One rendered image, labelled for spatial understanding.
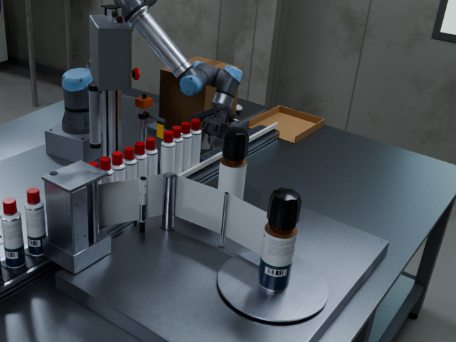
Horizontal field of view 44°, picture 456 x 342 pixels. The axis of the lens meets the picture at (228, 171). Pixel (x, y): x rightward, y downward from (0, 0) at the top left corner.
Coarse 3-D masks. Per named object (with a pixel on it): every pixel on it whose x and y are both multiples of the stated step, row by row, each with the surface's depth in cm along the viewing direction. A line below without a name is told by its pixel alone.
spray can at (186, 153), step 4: (184, 124) 203; (188, 124) 203; (184, 128) 203; (188, 128) 204; (184, 132) 204; (188, 132) 204; (184, 136) 204; (188, 136) 204; (184, 140) 204; (188, 140) 205; (184, 144) 205; (188, 144) 205; (184, 148) 206; (188, 148) 206; (184, 152) 206; (188, 152) 207; (184, 156) 207; (188, 156) 208; (184, 160) 208; (188, 160) 209; (184, 164) 209; (188, 164) 210; (184, 168) 210; (188, 168) 210
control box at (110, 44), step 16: (96, 16) 172; (96, 32) 162; (112, 32) 161; (128, 32) 163; (96, 48) 164; (112, 48) 164; (128, 48) 165; (96, 64) 167; (112, 64) 166; (128, 64) 167; (96, 80) 170; (112, 80) 168; (128, 80) 170
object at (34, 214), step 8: (32, 192) 152; (32, 200) 153; (40, 200) 156; (24, 208) 154; (32, 208) 153; (40, 208) 154; (32, 216) 154; (40, 216) 155; (32, 224) 155; (40, 224) 156; (32, 232) 156; (40, 232) 157; (32, 240) 157; (40, 240) 158; (32, 248) 159; (40, 248) 159; (32, 256) 160; (40, 256) 160
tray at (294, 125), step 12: (276, 108) 290; (288, 108) 290; (252, 120) 273; (264, 120) 282; (276, 120) 283; (288, 120) 284; (300, 120) 286; (312, 120) 284; (288, 132) 270; (300, 132) 271; (312, 132) 273
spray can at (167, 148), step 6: (168, 132) 195; (168, 138) 195; (162, 144) 197; (168, 144) 196; (174, 144) 198; (162, 150) 197; (168, 150) 196; (174, 150) 198; (162, 156) 198; (168, 156) 197; (174, 156) 200; (162, 162) 199; (168, 162) 199; (162, 168) 200; (168, 168) 200
